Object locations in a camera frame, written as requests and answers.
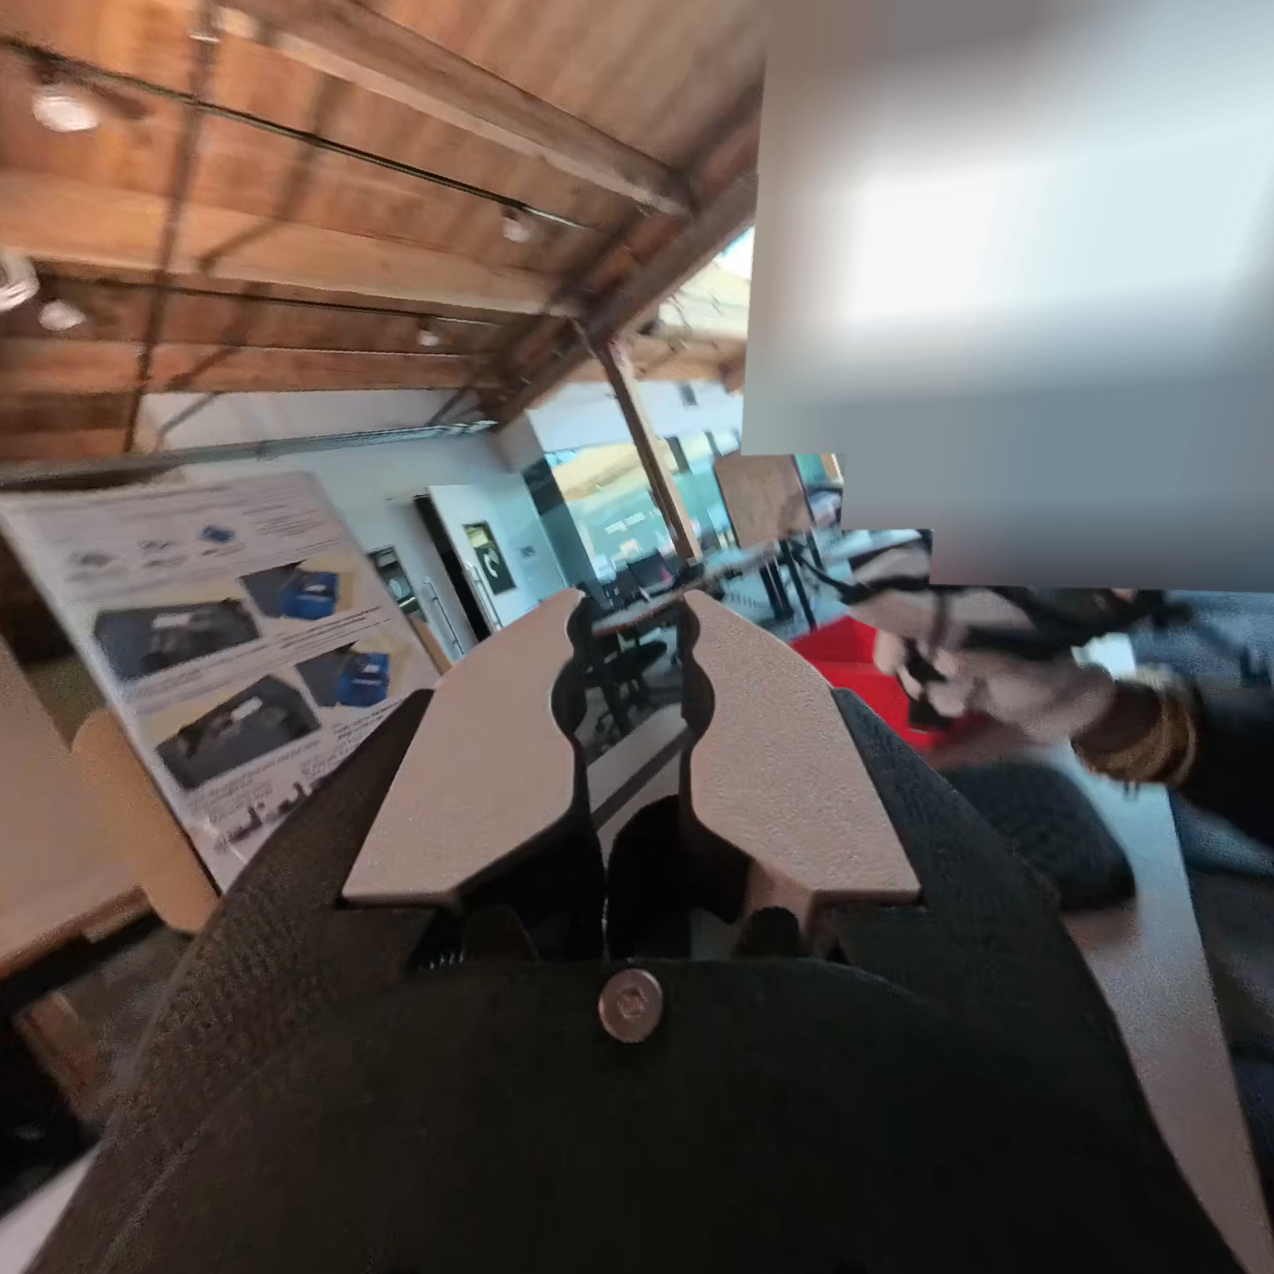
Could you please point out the handwritten whiteboard on stand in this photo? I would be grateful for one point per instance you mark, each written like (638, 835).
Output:
(761, 498)

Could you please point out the red plastic bin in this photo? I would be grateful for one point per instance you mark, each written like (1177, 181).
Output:
(846, 656)

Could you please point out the black mesh cushion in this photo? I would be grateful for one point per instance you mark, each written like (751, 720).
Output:
(1045, 827)

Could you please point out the dark phone pictogram sign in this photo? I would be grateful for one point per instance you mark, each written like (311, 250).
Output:
(490, 563)

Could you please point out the person's right hand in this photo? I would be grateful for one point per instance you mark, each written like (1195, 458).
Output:
(1005, 686)

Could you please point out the printed instruction sheet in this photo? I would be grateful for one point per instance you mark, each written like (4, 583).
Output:
(198, 597)

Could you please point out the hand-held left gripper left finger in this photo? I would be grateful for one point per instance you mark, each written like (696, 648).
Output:
(478, 787)

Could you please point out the ceiling spot lamp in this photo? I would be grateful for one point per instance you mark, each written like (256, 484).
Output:
(514, 226)
(62, 314)
(430, 333)
(64, 108)

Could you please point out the wooden support post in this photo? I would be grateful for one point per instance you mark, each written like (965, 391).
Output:
(652, 458)

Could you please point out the office desk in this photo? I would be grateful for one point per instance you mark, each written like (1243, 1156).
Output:
(696, 583)

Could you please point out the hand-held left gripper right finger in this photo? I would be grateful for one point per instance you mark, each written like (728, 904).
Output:
(797, 787)

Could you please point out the black office chair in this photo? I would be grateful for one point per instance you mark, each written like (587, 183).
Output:
(626, 662)

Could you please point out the person's right forearm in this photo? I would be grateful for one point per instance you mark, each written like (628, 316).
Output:
(1239, 757)

